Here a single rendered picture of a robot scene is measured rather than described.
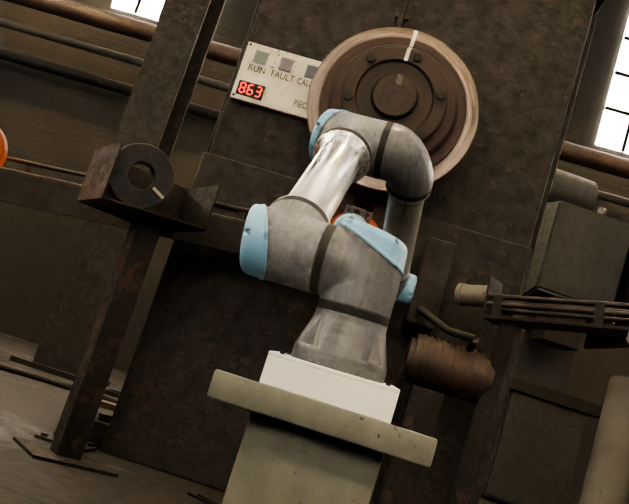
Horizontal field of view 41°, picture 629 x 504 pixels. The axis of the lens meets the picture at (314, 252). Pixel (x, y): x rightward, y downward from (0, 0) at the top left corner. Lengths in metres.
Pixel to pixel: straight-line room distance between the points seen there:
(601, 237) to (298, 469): 5.59
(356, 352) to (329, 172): 0.39
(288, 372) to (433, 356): 0.85
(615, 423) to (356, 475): 0.62
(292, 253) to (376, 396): 0.25
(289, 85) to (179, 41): 2.83
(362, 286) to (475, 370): 0.82
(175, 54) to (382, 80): 3.11
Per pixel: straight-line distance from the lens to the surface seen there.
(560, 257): 6.52
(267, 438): 1.23
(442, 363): 2.04
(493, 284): 2.13
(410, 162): 1.66
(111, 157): 1.99
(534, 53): 2.62
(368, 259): 1.28
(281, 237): 1.30
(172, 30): 5.33
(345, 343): 1.26
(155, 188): 2.01
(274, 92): 2.50
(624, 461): 1.67
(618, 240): 6.73
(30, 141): 9.29
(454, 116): 2.31
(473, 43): 2.60
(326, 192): 1.45
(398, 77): 2.27
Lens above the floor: 0.30
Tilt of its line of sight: 10 degrees up
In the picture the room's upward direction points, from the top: 18 degrees clockwise
